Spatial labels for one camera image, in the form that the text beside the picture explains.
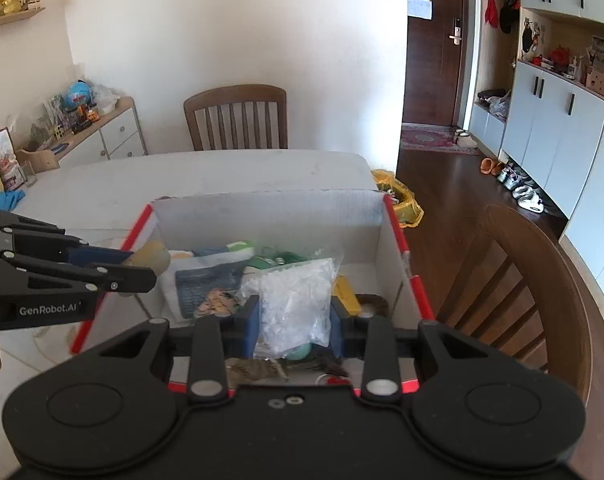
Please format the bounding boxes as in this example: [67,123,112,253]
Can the blue-grey wardrobe cabinet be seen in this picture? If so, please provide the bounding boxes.
[466,0,604,286]

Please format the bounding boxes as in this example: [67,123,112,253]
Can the yellow plastic bag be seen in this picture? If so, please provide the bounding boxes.
[371,169,425,228]

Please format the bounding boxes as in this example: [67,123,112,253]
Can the red and white cardboard box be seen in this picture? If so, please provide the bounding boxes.
[69,187,437,396]

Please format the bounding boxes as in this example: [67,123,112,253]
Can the green and white packet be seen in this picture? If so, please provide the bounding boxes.
[244,245,307,273]

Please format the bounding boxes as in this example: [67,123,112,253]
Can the wooden wall shelf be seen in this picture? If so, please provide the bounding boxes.
[0,6,47,32]

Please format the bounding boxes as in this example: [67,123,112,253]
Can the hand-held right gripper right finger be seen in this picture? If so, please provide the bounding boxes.
[330,296,505,403]

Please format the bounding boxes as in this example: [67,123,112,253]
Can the yellow sponge block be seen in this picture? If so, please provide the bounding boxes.
[332,276,363,318]

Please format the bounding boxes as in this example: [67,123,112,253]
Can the white sideboard cabinet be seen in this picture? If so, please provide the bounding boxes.
[57,96,149,168]

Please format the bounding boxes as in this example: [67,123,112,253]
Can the orange snack packet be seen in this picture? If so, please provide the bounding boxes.
[194,287,240,318]

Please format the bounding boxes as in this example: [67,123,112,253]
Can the dark wooden door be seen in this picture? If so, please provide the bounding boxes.
[401,0,470,128]

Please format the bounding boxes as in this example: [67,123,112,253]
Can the black hanging bag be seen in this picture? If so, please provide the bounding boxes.
[499,0,520,35]

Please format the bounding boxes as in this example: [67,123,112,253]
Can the brown packet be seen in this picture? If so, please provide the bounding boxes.
[227,357,290,383]

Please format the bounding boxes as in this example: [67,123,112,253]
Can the blue globe toy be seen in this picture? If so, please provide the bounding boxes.
[64,80,93,108]

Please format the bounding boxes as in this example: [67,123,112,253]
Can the row of shoes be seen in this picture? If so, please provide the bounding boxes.
[452,129,545,212]

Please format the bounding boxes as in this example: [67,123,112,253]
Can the red and white snack bag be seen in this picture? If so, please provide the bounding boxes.
[0,129,27,191]

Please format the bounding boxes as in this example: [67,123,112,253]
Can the brown hair band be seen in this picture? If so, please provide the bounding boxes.
[354,292,393,318]

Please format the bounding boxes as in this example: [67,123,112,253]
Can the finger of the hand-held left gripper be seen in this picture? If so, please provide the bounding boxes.
[0,208,133,266]
[0,252,157,295]

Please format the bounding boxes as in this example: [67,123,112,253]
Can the wooden slat-back chair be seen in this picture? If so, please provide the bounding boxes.
[183,85,289,152]
[434,204,593,406]

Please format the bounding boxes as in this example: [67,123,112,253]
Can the blue cloth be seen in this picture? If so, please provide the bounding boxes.
[0,189,30,211]

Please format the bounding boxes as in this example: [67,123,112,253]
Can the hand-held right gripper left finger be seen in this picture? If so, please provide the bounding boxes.
[84,296,261,403]

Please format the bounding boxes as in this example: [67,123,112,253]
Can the wooden basket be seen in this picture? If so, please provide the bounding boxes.
[16,146,62,173]

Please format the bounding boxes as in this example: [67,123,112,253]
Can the clear bag of white items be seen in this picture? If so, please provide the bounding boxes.
[237,246,343,358]

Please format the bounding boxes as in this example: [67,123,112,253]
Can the grey plastic bag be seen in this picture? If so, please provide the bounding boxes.
[489,91,511,120]

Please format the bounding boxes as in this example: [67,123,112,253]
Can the red patterned doormat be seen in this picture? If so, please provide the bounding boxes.
[399,126,482,156]

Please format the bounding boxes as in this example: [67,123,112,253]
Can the beige rounded object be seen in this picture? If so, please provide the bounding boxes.
[122,241,171,298]

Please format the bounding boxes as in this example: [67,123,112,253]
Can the blue and white wipes pack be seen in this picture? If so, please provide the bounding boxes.
[159,247,255,321]

